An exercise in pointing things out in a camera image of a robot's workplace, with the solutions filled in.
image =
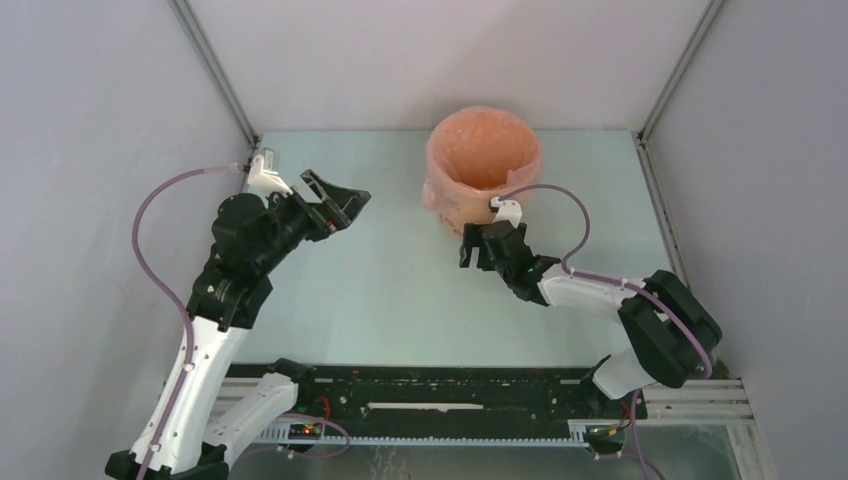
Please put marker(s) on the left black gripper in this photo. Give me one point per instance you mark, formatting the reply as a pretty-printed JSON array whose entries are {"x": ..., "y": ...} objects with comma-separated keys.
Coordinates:
[{"x": 339, "y": 207}]

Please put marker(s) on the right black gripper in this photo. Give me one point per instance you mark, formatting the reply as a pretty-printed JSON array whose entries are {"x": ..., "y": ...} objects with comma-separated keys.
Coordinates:
[{"x": 475, "y": 238}]

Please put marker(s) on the pink plastic trash bag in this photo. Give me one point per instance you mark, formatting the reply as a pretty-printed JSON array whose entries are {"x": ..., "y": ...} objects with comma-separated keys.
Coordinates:
[{"x": 484, "y": 156}]

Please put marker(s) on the orange trash bin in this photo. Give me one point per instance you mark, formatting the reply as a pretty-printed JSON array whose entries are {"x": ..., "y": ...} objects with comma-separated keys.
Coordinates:
[{"x": 477, "y": 166}]

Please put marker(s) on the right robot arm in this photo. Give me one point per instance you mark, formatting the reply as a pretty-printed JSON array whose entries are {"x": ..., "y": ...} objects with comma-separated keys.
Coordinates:
[{"x": 671, "y": 335}]

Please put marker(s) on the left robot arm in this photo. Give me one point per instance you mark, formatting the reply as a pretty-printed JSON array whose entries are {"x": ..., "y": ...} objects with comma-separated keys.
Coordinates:
[{"x": 252, "y": 235}]

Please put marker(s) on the small electronics board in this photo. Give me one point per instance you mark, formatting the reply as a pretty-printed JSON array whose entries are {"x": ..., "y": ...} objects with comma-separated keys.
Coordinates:
[{"x": 312, "y": 431}]

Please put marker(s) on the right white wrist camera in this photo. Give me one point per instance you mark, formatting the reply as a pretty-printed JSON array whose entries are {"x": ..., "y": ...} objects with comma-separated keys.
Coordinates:
[{"x": 506, "y": 210}]

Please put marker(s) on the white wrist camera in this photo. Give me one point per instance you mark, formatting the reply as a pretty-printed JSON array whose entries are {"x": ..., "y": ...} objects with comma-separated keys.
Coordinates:
[
  {"x": 262, "y": 176},
  {"x": 506, "y": 210}
]

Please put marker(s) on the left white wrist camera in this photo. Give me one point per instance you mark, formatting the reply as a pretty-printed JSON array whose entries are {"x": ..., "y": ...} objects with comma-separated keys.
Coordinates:
[{"x": 262, "y": 176}]

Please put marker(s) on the right corner frame post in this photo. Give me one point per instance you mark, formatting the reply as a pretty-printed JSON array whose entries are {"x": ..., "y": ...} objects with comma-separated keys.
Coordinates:
[{"x": 692, "y": 47}]

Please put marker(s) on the corner frame post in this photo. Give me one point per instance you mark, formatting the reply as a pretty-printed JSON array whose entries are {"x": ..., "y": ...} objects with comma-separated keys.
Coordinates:
[
  {"x": 692, "y": 47},
  {"x": 197, "y": 37}
]

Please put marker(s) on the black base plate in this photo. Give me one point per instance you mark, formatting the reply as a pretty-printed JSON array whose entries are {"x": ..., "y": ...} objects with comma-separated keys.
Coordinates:
[{"x": 453, "y": 403}]

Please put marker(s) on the left corner frame post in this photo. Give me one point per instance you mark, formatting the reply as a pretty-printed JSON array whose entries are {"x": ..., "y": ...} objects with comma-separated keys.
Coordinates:
[{"x": 197, "y": 37}]

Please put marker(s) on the aluminium frame rail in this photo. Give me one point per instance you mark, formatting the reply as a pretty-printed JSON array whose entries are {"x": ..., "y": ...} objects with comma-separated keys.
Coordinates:
[{"x": 699, "y": 403}]

